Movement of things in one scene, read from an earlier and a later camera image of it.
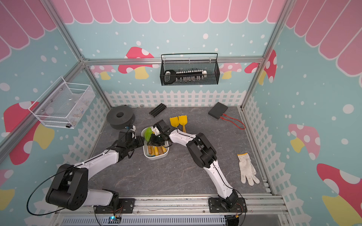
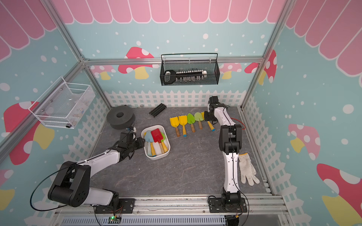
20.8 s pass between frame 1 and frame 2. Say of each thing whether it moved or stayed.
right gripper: moved
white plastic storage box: stayed
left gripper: stayed
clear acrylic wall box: stayed
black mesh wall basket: stayed
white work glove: stayed
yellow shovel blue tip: stayed
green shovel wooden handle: moved
